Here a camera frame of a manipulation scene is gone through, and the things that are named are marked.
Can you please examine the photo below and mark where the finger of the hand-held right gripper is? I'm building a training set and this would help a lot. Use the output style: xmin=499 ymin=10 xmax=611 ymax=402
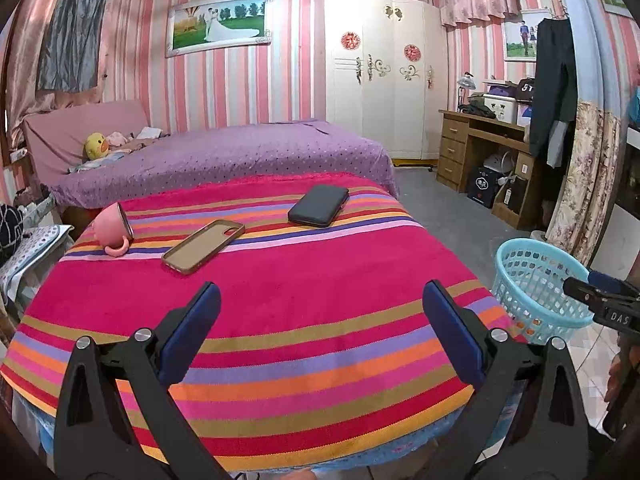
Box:
xmin=562 ymin=276 xmax=613 ymax=311
xmin=587 ymin=270 xmax=640 ymax=297

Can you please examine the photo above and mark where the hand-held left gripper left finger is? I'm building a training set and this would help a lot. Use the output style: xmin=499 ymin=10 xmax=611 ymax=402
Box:
xmin=54 ymin=281 xmax=230 ymax=480

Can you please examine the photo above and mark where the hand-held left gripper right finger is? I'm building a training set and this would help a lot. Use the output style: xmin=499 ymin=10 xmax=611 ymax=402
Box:
xmin=422 ymin=280 xmax=590 ymax=480

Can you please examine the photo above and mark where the light blue plastic basket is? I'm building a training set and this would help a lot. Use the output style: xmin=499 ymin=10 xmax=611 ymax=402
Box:
xmin=491 ymin=238 xmax=596 ymax=345

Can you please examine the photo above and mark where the person's right forearm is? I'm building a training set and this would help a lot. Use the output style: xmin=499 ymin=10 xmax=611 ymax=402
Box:
xmin=605 ymin=332 xmax=640 ymax=442

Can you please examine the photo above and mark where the beige phone case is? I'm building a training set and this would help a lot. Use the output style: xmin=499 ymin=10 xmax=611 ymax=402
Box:
xmin=161 ymin=219 xmax=246 ymax=276

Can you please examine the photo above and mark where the floral curtain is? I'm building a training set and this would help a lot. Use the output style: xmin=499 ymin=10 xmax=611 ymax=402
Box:
xmin=545 ymin=100 xmax=624 ymax=267

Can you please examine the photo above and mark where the striped blanket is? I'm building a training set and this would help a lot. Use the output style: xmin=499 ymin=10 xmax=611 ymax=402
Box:
xmin=0 ymin=172 xmax=526 ymax=473

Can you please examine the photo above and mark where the pink cup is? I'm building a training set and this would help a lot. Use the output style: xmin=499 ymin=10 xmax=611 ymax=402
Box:
xmin=93 ymin=202 xmax=136 ymax=258

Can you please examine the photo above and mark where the black box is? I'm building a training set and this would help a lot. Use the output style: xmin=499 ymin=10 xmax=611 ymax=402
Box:
xmin=466 ymin=165 xmax=503 ymax=208

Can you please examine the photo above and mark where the white fan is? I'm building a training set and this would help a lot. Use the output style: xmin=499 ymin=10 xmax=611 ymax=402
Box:
xmin=482 ymin=152 xmax=516 ymax=177

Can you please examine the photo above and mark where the purple dotted bedspread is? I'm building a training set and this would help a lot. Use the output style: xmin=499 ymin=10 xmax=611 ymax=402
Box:
xmin=47 ymin=120 xmax=401 ymax=211

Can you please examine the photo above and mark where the polka dot cloth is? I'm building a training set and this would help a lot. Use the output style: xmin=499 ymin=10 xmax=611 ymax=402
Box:
xmin=0 ymin=224 xmax=75 ymax=287

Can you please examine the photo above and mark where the black wallet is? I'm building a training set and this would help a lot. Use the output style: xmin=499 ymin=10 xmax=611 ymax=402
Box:
xmin=287 ymin=184 xmax=350 ymax=228

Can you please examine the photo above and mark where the wooden desk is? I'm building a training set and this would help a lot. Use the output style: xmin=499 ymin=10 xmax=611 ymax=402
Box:
xmin=436 ymin=109 xmax=546 ymax=231

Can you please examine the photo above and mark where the white storage box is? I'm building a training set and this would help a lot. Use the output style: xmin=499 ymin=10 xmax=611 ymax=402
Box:
xmin=482 ymin=95 xmax=519 ymax=125

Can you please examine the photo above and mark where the dark hanging clothing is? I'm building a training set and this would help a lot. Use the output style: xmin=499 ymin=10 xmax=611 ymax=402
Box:
xmin=528 ymin=16 xmax=579 ymax=168

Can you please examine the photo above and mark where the black patterned bag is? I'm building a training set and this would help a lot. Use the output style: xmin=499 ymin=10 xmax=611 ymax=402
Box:
xmin=0 ymin=203 xmax=26 ymax=262

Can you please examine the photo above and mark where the yellow duck plush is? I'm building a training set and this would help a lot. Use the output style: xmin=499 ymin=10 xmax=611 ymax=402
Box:
xmin=84 ymin=132 xmax=110 ymax=161

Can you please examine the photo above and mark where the white wardrobe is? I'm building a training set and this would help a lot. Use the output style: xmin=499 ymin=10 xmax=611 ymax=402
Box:
xmin=320 ymin=0 xmax=451 ymax=161

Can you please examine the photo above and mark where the pink headboard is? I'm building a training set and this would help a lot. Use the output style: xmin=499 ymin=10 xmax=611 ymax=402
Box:
xmin=22 ymin=99 xmax=151 ymax=186

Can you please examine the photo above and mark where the desk lamp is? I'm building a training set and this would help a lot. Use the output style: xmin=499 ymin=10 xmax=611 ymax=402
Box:
xmin=457 ymin=71 xmax=476 ymax=111

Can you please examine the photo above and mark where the grey curtain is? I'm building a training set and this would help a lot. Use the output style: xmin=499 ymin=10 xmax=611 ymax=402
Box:
xmin=36 ymin=0 xmax=111 ymax=93

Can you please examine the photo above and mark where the pink satin curtain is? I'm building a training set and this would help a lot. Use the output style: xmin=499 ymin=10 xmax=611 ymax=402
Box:
xmin=2 ymin=0 xmax=77 ymax=132

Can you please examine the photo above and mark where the small wall poster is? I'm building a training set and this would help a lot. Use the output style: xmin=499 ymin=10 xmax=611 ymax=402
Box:
xmin=503 ymin=9 xmax=553 ymax=62

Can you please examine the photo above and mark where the framed wall poster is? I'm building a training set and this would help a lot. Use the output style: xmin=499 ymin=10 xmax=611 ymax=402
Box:
xmin=165 ymin=0 xmax=274 ymax=58

